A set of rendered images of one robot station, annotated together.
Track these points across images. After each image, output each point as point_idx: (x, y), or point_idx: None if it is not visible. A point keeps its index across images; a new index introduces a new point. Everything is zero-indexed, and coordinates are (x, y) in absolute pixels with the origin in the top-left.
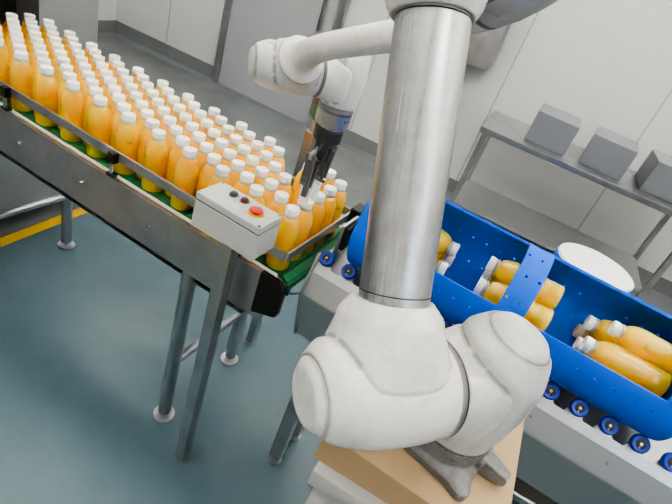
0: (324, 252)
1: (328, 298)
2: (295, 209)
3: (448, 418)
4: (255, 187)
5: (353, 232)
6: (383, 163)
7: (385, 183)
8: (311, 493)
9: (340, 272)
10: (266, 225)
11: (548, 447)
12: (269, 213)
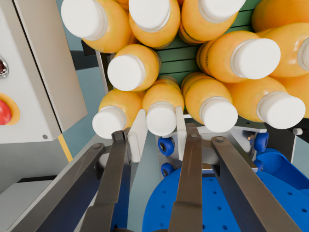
0: (164, 144)
1: (157, 144)
2: (105, 131)
3: None
4: (72, 14)
5: (142, 225)
6: None
7: None
8: (14, 222)
9: (177, 153)
10: (7, 143)
11: None
12: (31, 123)
